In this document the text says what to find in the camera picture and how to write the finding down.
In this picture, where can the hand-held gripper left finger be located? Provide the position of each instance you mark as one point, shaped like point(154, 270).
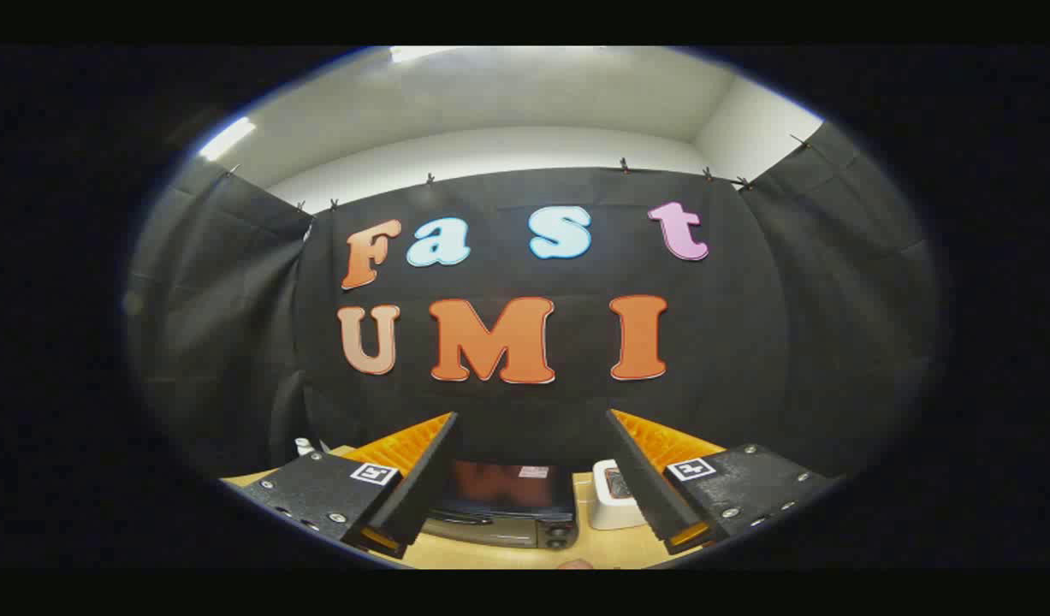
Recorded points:
point(422, 483)

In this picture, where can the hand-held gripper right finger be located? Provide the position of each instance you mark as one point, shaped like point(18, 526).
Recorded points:
point(649, 488)

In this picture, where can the black toaster oven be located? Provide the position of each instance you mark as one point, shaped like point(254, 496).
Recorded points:
point(507, 488)

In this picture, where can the white pop-up toaster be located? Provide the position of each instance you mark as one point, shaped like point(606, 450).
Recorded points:
point(614, 512)

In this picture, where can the white plastic bottle green label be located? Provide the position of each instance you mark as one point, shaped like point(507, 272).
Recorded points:
point(304, 447)

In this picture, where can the black backdrop cloth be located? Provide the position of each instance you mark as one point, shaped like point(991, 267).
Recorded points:
point(747, 342)

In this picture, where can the ceiling light strip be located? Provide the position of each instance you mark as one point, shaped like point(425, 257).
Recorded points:
point(227, 139)

